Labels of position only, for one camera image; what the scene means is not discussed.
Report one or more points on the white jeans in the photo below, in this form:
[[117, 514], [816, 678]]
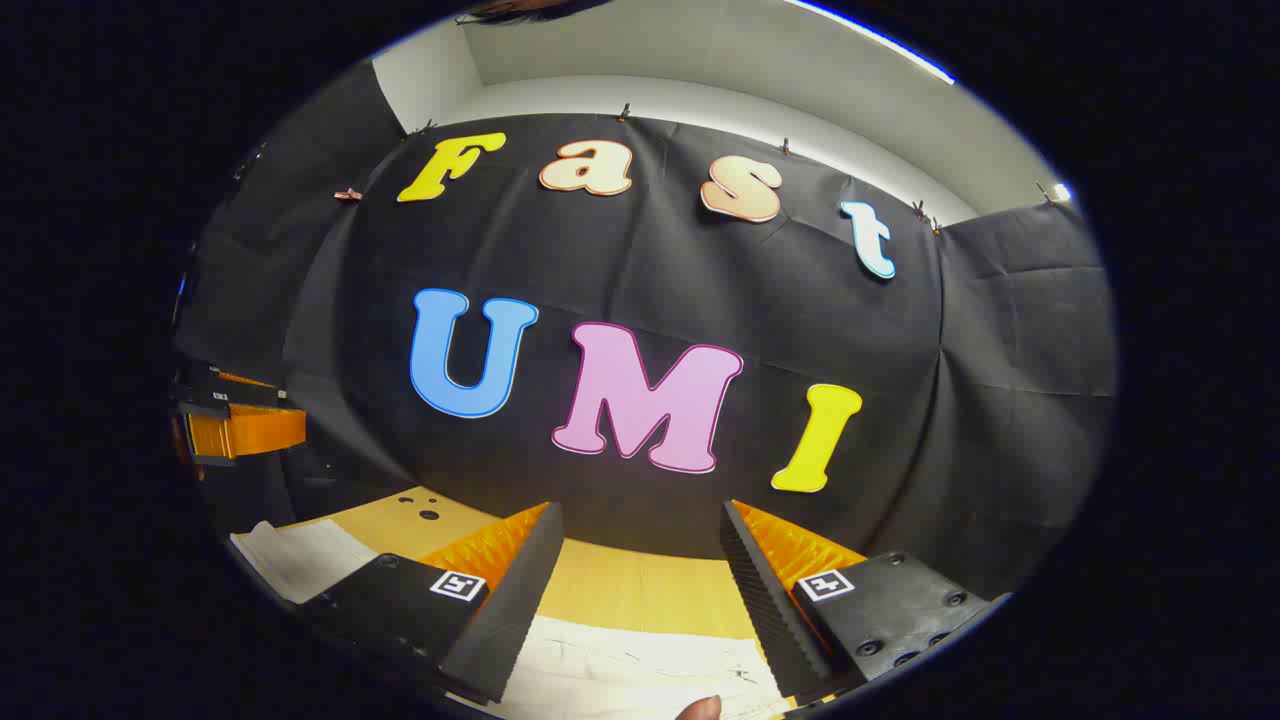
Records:
[[620, 670]]

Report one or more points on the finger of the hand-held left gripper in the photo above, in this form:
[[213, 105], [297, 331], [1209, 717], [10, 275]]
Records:
[[260, 430]]

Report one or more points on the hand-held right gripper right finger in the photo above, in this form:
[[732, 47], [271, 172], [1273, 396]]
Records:
[[765, 610]]

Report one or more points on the black backdrop cloth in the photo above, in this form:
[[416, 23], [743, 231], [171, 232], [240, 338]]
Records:
[[700, 270]]

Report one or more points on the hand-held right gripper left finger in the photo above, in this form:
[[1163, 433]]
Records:
[[520, 610]]

